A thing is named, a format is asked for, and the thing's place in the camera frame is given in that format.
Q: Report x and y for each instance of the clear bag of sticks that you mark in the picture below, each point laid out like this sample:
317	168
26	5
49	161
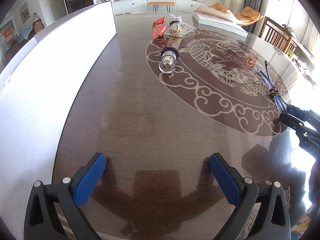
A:
177	28

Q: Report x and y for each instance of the white flat gift box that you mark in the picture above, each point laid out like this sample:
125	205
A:
223	20

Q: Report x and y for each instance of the white cardboard storage box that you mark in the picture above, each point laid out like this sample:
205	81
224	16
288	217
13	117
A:
37	94

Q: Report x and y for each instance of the white tv cabinet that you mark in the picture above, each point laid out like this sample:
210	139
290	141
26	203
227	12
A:
141	6

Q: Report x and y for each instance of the clear glass bottle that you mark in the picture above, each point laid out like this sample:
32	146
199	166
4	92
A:
170	54

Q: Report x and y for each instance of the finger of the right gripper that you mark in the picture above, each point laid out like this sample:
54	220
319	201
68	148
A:
298	124
302	113

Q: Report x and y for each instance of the red snack packet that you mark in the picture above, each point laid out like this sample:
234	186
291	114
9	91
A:
158	28

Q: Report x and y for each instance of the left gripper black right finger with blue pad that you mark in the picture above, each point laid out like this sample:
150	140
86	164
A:
272	220

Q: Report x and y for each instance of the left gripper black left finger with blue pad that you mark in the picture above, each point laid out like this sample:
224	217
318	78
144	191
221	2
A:
41	218

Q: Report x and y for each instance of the wooden dining chair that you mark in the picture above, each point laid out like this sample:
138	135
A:
278	36

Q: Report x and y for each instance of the orange lounge chair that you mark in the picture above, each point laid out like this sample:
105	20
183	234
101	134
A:
248	16

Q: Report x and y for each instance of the wooden bench hairpin legs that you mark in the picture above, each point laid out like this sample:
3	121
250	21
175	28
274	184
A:
156	4

